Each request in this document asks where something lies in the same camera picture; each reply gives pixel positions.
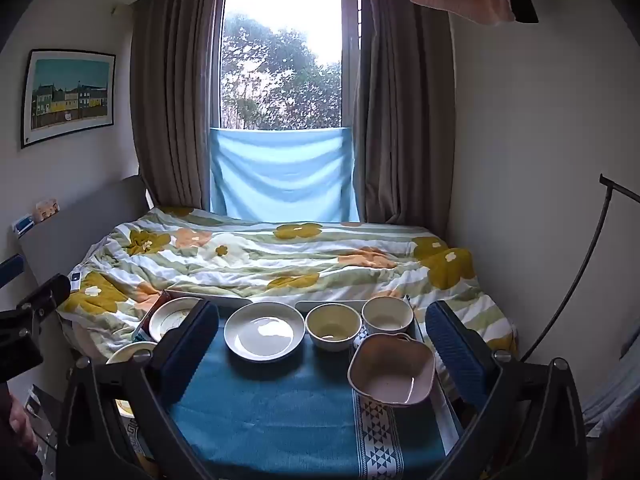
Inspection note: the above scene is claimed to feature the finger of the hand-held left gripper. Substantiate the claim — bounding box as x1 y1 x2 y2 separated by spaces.
0 254 26 288
17 274 72 318

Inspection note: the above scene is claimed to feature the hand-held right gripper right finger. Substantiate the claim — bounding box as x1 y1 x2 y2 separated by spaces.
425 301 587 480

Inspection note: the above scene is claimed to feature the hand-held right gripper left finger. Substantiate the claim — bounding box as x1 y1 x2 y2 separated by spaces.
57 299 221 480

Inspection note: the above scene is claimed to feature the square white bowl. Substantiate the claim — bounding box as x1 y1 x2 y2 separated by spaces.
347 332 437 407

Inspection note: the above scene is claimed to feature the plain white plate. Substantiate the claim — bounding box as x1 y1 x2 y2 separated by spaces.
223 302 306 363

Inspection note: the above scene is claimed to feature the white cup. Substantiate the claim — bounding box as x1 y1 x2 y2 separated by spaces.
361 296 415 337
305 304 363 352

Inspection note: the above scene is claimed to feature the person's left hand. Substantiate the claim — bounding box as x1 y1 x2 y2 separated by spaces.
0 396 39 455

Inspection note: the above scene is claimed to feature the small cream box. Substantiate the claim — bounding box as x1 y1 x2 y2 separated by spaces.
34 199 62 222

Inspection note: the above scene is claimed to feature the grey headboard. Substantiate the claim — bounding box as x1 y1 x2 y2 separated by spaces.
17 174 153 286

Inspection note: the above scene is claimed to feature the teal tablecloth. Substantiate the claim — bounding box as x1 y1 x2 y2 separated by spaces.
167 325 463 480

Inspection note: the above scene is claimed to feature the floral duvet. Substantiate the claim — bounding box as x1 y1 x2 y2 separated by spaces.
57 206 518 361

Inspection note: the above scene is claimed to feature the grey cloth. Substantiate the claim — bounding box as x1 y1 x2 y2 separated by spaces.
582 320 640 438

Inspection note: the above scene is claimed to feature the framed picture of houses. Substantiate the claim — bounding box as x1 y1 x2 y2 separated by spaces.
21 49 117 150

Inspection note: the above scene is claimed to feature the light blue cloth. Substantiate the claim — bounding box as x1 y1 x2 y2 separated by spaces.
209 126 361 224

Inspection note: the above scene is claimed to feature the black curved metal rod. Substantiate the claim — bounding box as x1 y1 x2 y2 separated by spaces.
520 174 640 361

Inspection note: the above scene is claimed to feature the brown curtain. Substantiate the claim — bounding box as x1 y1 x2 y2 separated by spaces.
131 0 222 212
352 0 457 247

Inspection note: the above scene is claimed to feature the window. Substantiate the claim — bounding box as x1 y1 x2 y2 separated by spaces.
217 0 362 131

